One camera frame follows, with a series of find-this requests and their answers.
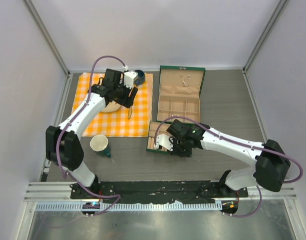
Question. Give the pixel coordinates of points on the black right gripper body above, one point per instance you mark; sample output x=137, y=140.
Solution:
x=180, y=149

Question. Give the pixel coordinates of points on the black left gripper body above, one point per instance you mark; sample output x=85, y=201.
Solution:
x=122, y=93

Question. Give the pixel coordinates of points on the green jewelry tray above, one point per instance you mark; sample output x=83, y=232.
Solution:
x=153, y=137

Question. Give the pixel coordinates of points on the green jewelry box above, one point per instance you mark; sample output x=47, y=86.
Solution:
x=174, y=98

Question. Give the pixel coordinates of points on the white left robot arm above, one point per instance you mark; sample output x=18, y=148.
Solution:
x=63, y=145

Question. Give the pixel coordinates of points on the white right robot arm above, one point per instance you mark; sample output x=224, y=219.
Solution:
x=267, y=164

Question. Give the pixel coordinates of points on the floral ceramic plate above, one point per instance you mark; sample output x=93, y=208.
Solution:
x=111, y=107

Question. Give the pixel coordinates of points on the gold table knife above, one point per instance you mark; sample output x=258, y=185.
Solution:
x=129, y=112

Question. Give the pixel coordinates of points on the dark blue cup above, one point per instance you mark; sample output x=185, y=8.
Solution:
x=141, y=77

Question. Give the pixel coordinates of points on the orange checkered cloth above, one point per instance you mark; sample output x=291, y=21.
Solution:
x=117, y=124

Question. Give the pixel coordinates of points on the white green paper cup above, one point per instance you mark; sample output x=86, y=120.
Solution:
x=100, y=144

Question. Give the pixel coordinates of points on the silver hook in lid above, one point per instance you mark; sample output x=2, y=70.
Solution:
x=186, y=81

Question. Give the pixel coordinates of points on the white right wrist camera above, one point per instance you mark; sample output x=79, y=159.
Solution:
x=164, y=142

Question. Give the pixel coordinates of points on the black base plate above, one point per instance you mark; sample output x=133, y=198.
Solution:
x=163, y=192

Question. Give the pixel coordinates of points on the white slotted cable duct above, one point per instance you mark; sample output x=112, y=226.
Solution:
x=81, y=206

